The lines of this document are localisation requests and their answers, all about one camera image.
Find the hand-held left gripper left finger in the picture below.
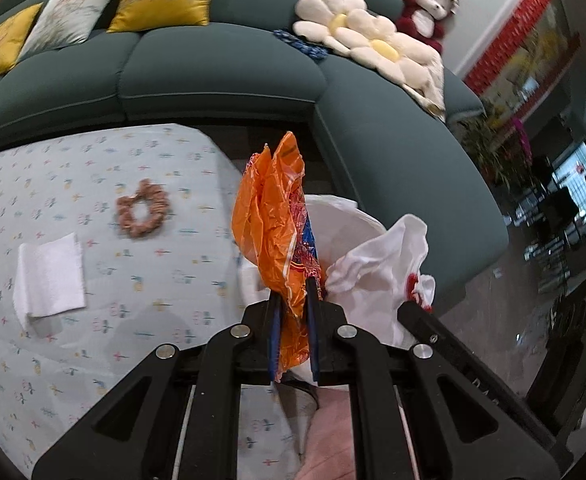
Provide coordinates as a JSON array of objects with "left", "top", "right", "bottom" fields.
[{"left": 32, "top": 294, "right": 282, "bottom": 480}]

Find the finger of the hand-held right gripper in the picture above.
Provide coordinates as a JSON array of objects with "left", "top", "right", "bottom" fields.
[{"left": 397, "top": 301, "right": 574, "bottom": 467}]

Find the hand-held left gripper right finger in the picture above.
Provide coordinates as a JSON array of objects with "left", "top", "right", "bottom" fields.
[{"left": 305, "top": 279, "right": 561, "bottom": 480}]

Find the white cloth with red trim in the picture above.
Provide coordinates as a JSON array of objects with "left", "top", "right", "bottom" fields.
[{"left": 325, "top": 214, "right": 436, "bottom": 351}]

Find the white plastic trash bag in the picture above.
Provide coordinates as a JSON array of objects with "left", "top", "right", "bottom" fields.
[{"left": 240, "top": 194, "right": 418, "bottom": 386}]

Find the orange plastic wrapper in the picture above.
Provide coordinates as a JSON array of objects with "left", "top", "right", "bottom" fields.
[{"left": 230, "top": 131, "right": 324, "bottom": 386}]

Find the brown scrunchie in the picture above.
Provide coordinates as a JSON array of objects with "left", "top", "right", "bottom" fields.
[{"left": 116, "top": 178, "right": 172, "bottom": 240}]

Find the potted plant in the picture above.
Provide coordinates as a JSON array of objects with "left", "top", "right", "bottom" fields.
[{"left": 458, "top": 110, "right": 534, "bottom": 196}]

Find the television screen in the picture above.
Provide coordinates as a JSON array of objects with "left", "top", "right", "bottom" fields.
[{"left": 553, "top": 140, "right": 586, "bottom": 221}]

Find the white folded napkin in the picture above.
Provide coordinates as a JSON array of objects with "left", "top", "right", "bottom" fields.
[{"left": 15, "top": 232, "right": 86, "bottom": 331}]

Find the dark green sofa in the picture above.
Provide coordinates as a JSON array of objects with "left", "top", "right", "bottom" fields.
[{"left": 0, "top": 0, "right": 511, "bottom": 301}]

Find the blue scrunchie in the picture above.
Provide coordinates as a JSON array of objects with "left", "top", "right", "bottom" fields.
[{"left": 273, "top": 28, "right": 330, "bottom": 61}]

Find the flower shaped plush cushion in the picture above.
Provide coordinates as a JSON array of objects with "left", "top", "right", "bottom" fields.
[{"left": 293, "top": 0, "right": 448, "bottom": 123}]

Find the red plush toy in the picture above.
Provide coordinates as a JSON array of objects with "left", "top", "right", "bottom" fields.
[{"left": 394, "top": 0, "right": 461, "bottom": 56}]

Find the white embroidered cushion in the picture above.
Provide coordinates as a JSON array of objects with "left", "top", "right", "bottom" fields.
[{"left": 18, "top": 0, "right": 124, "bottom": 61}]

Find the small yellow cushion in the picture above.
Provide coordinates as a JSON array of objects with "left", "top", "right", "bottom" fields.
[{"left": 0, "top": 2, "right": 44, "bottom": 88}]

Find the red wall banner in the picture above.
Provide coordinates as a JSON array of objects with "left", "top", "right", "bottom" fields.
[{"left": 465, "top": 0, "right": 561, "bottom": 96}]

